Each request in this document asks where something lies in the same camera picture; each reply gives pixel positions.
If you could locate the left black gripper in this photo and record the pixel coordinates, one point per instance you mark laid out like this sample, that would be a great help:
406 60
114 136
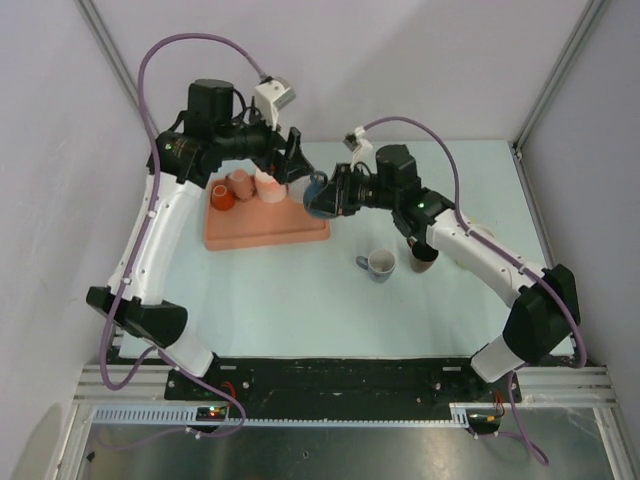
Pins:
278 164

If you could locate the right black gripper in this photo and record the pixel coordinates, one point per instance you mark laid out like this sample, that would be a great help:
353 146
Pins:
335 198

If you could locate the dark blue mug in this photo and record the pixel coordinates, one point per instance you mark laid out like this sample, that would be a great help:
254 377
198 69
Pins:
317 182

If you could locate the small pink mug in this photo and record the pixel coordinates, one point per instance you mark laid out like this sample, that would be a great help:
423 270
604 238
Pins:
241 184

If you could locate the grey blue mug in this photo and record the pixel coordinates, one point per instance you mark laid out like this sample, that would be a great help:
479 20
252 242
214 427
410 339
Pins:
379 264

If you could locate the orange mug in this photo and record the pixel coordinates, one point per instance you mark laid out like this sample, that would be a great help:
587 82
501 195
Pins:
222 198

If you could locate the brown mug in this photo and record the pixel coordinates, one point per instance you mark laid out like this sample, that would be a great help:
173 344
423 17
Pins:
421 255

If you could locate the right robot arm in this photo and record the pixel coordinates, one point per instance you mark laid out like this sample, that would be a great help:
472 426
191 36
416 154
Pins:
543 302

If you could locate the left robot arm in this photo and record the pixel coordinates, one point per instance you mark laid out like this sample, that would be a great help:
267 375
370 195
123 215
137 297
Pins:
205 134

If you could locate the clear glass mug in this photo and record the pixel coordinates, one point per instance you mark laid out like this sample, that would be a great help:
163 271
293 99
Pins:
296 189

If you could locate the large peach mug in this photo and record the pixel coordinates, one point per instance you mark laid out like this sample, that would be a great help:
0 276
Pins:
268 189

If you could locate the salmon plastic tray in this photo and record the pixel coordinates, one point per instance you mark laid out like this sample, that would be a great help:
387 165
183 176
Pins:
254 223

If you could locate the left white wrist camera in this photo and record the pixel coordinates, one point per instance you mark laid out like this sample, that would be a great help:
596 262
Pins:
271 96

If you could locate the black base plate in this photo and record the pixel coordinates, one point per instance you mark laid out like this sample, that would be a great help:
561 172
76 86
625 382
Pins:
353 389

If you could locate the left aluminium frame post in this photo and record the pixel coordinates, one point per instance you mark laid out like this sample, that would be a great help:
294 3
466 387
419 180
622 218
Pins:
101 34

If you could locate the aluminium frame post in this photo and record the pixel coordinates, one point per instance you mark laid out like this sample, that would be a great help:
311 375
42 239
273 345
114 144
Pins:
101 34
579 35

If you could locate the white cable duct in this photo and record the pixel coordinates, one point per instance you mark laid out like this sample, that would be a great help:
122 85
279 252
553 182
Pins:
455 417

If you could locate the right aluminium frame post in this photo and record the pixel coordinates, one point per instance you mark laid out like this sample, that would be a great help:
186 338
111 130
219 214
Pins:
579 35

